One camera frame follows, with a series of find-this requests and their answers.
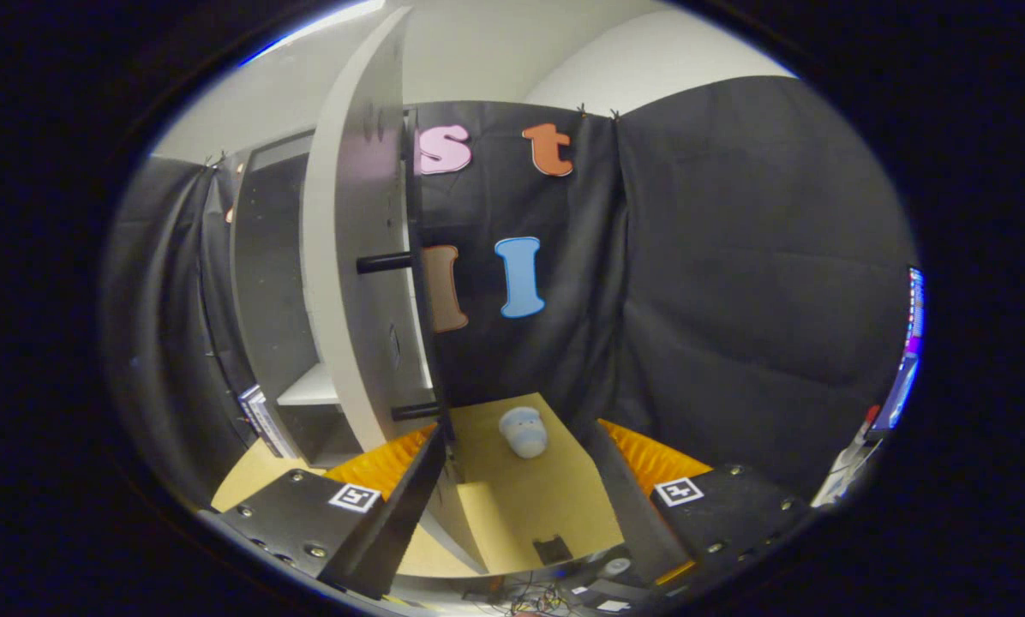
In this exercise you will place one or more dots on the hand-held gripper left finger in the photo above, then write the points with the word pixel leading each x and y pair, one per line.
pixel 401 523

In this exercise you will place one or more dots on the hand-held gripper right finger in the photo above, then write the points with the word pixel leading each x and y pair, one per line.
pixel 632 514

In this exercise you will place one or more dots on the white cabinet door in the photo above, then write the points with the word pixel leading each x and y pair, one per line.
pixel 350 257

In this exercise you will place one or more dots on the small round white object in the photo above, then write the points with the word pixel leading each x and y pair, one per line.
pixel 617 566

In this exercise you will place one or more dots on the black table clamp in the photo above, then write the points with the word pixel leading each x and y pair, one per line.
pixel 554 550

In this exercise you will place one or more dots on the grey cabinet shelf board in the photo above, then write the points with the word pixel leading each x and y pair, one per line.
pixel 311 392

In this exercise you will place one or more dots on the grey cover book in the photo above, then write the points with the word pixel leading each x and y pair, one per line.
pixel 271 424

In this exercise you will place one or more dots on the white spine book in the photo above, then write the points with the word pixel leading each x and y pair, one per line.
pixel 249 401

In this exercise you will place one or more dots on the dark grey cabinet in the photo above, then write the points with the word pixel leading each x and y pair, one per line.
pixel 272 283

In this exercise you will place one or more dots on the black backdrop cloth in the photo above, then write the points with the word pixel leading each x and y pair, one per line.
pixel 735 257

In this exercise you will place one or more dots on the computer monitor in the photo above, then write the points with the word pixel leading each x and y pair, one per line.
pixel 907 360

